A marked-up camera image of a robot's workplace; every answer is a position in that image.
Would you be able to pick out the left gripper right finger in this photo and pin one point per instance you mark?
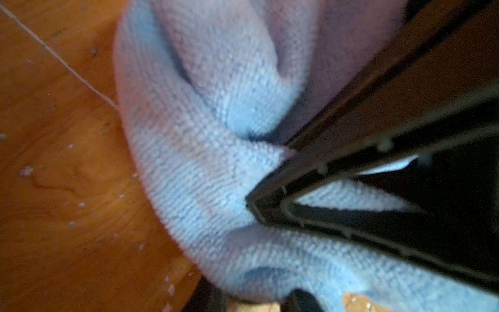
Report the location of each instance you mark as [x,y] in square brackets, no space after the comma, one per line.
[301,301]

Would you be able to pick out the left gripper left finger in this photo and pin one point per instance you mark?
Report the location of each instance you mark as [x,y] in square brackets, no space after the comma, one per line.
[207,298]

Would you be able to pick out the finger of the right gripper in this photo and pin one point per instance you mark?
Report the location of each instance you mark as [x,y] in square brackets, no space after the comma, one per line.
[420,239]
[433,88]

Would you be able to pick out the blue microfiber cloth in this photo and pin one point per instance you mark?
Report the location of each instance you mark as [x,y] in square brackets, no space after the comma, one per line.
[209,92]

